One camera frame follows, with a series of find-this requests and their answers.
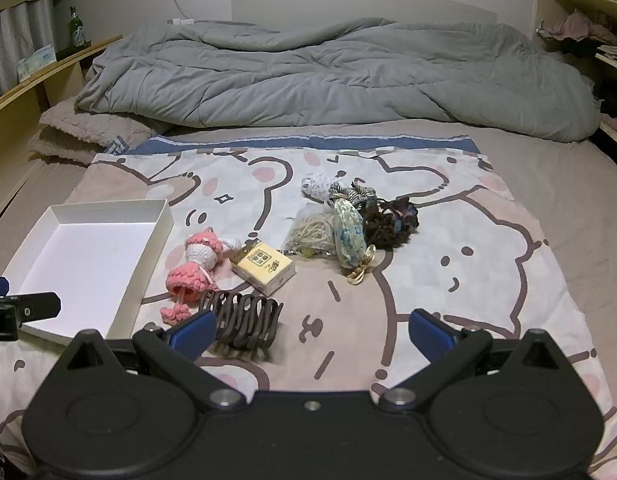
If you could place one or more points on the beige bed sheet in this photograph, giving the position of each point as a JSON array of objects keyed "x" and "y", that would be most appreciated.
[{"x": 563, "y": 185}]

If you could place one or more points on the grey-white crochet scrunchie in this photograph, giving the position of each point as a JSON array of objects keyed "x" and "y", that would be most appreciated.
[{"x": 316, "y": 187}]

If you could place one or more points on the pink clothes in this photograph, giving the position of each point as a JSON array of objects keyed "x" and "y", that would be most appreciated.
[{"x": 578, "y": 25}]

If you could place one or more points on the dark crochet scrunchie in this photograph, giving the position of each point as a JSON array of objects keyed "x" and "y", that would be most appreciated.
[{"x": 388, "y": 225}]

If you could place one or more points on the beige fuzzy blanket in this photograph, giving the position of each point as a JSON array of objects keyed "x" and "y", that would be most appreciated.
[{"x": 73, "y": 130}]

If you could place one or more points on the tissue pack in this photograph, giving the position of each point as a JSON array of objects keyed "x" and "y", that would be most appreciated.
[{"x": 38, "y": 62}]

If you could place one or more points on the grey duvet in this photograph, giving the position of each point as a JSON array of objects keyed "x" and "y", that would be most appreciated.
[{"x": 313, "y": 75}]

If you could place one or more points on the green glass bottle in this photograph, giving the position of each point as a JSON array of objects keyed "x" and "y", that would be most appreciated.
[{"x": 76, "y": 30}]

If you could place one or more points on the pink crochet doll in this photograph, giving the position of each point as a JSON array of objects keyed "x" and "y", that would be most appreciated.
[{"x": 196, "y": 265}]

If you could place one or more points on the white cardboard box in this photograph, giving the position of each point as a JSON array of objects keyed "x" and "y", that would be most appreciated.
[{"x": 88, "y": 260}]

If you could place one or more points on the wooden clothes shelf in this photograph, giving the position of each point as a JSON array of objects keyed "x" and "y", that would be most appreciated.
[{"x": 548, "y": 5}]

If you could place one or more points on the small yellow box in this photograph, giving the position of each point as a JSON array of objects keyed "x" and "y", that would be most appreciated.
[{"x": 263, "y": 266}]

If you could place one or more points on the wooden bedside shelf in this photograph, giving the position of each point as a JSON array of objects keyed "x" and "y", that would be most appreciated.
[{"x": 18, "y": 125}]

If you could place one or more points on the grey curtain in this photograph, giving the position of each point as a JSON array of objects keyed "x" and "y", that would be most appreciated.
[{"x": 18, "y": 35}]

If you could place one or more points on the white power strip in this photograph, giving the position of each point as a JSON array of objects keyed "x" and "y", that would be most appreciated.
[{"x": 182, "y": 21}]

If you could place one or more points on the brown hair claw clip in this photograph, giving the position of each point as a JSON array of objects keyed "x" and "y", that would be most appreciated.
[{"x": 243, "y": 322}]

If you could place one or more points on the beige folded cloth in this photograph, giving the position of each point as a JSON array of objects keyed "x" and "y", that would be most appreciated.
[{"x": 613, "y": 52}]

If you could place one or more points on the cartoon bear printed blanket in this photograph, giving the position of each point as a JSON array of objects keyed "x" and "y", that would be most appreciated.
[{"x": 463, "y": 220}]

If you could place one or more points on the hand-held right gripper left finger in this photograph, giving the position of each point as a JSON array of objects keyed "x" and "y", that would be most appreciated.
[{"x": 193, "y": 334}]

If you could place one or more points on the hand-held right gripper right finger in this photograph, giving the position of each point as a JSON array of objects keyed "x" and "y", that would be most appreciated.
[{"x": 431, "y": 335}]

